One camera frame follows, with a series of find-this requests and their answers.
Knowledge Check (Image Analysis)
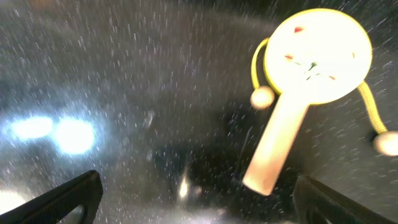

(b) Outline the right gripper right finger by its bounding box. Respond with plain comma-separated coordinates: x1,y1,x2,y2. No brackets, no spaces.
292,174,398,224

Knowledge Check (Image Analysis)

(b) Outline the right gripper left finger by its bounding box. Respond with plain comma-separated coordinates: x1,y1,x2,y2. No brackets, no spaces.
0,169,104,224

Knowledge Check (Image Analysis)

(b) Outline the yellow rattle drum toy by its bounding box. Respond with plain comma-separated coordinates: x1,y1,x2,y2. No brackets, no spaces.
242,7,398,197

